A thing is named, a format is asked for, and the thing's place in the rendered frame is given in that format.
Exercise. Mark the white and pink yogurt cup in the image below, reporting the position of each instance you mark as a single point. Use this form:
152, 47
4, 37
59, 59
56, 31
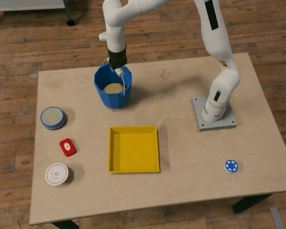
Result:
56, 174

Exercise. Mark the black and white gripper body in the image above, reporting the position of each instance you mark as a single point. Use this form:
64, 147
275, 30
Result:
116, 51

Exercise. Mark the yellow shallow tray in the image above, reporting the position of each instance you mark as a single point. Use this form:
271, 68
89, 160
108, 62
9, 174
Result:
133, 149

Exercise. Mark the blue bucket with white handle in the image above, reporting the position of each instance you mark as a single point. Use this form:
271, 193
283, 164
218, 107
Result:
113, 87

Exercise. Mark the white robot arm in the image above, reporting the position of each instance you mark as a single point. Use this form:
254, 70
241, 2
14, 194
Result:
214, 35

